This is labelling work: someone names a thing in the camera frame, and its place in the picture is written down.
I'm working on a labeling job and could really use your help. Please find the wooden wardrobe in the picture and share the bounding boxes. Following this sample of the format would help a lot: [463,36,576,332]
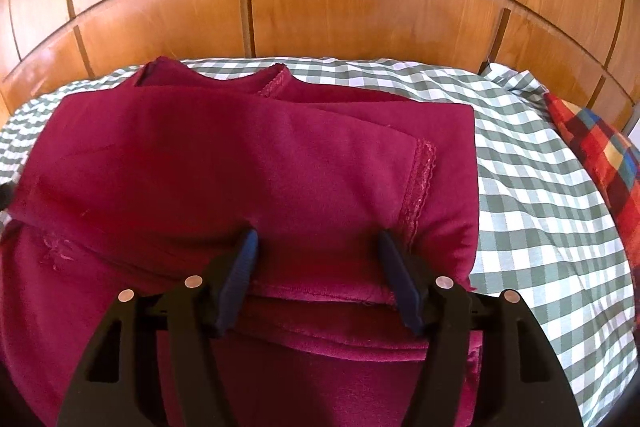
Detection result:
[0,0,640,138]

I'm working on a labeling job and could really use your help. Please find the multicolour plaid pillow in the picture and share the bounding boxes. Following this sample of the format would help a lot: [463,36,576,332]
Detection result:
[544,93,640,258]

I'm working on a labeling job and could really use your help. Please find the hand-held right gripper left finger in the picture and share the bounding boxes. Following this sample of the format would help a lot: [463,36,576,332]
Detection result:
[56,227,261,427]

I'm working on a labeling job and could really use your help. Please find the green white checked bed sheet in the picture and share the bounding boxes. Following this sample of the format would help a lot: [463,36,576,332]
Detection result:
[0,56,638,418]

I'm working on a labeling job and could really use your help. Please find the dark red velour pants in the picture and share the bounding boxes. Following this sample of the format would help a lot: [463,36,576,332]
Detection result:
[0,56,483,427]

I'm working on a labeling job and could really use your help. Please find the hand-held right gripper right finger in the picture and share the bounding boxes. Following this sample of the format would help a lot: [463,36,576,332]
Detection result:
[376,229,585,427]

